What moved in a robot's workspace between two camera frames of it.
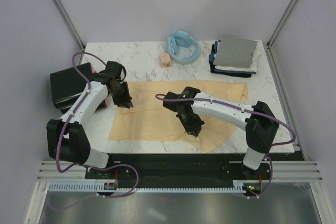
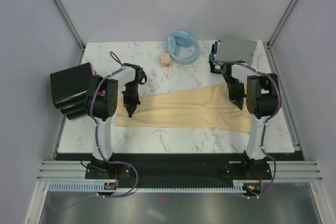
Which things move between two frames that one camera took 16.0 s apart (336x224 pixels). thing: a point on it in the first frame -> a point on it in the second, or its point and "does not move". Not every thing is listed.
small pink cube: (165, 60) does not move
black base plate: (186, 168) does not move
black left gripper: (125, 102) -> (130, 105)
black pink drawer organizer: (67, 85) does not move
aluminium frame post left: (63, 12) does not move
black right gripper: (194, 129) -> (239, 98)
